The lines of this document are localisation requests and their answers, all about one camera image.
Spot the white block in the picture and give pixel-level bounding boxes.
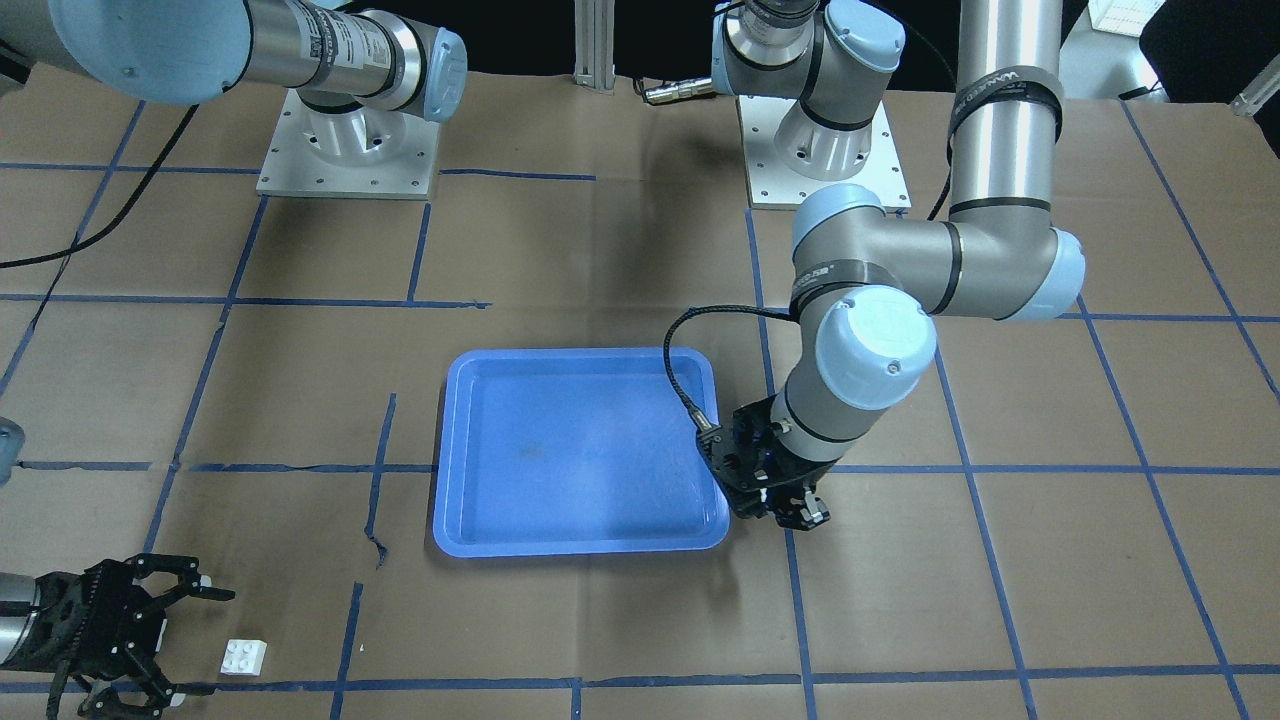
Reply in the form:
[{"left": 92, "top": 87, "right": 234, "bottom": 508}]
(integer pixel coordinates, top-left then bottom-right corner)
[{"left": 219, "top": 638, "right": 268, "bottom": 676}]

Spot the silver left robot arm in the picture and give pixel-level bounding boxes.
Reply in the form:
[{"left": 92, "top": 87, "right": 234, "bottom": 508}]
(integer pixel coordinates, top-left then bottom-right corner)
[{"left": 686, "top": 1, "right": 1085, "bottom": 530}]

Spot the brown paper table cover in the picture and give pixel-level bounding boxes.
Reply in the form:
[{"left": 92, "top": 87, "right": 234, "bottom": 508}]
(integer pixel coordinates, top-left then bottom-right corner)
[{"left": 1, "top": 76, "right": 1279, "bottom": 719}]

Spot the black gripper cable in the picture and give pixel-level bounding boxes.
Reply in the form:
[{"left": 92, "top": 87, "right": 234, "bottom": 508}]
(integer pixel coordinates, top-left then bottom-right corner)
[{"left": 663, "top": 305, "right": 801, "bottom": 430}]

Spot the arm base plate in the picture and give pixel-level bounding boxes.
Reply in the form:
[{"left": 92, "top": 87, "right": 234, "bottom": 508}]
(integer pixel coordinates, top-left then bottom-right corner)
[
  {"left": 737, "top": 96, "right": 913, "bottom": 213},
  {"left": 256, "top": 90, "right": 442, "bottom": 201}
]

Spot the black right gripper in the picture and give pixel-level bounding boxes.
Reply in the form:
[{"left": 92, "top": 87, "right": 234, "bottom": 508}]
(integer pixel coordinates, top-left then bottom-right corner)
[{"left": 35, "top": 553, "right": 236, "bottom": 719}]

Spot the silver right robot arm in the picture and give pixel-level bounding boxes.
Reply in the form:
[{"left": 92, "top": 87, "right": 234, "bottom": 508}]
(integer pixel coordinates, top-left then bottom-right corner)
[{"left": 1, "top": 1, "right": 468, "bottom": 719}]

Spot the blue plastic tray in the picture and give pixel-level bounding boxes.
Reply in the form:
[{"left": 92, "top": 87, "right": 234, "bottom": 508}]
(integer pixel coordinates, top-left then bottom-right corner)
[{"left": 431, "top": 347, "right": 730, "bottom": 559}]

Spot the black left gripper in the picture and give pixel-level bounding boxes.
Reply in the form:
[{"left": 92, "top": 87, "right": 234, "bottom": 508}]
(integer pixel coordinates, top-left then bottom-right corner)
[{"left": 698, "top": 397, "right": 835, "bottom": 530}]

